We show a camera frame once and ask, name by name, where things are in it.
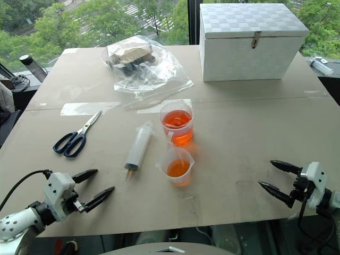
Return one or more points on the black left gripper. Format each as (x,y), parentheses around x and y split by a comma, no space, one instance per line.
(76,203)

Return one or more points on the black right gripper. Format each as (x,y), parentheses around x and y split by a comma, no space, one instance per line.
(300,188)

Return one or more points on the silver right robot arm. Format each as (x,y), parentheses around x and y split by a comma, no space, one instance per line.
(330,203)

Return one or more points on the large clear plastic syringe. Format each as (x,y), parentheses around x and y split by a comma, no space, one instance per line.
(138,150)

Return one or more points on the small beaker orange liquid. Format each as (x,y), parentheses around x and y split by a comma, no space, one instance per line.
(178,170)

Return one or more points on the large beaker orange liquid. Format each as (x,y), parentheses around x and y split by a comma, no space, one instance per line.
(177,126)

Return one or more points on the clear syringe with blue print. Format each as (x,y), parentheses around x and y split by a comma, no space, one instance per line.
(322,67)

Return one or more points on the grey rounded robot body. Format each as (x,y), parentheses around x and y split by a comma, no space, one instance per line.
(167,249)

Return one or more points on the grey cloth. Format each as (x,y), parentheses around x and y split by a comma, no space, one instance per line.
(5,101)

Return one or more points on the clear plastic bag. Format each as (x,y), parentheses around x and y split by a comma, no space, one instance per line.
(156,77)

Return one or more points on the white woven lidded box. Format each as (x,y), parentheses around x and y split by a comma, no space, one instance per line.
(249,50)

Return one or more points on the black bottle with silver cap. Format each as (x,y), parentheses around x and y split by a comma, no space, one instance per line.
(33,67)

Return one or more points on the brown bundle inside bag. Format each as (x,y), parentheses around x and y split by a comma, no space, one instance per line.
(130,54)

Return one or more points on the metal box latch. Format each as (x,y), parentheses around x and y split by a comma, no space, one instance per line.
(256,40)

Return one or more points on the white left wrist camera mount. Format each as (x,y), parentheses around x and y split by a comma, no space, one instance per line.
(57,190)

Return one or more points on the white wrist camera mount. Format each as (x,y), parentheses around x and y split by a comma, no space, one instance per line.
(317,183)
(57,190)

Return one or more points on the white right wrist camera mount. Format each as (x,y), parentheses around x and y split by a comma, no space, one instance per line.
(317,183)

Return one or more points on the black window frame post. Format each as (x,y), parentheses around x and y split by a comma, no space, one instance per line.
(193,21)

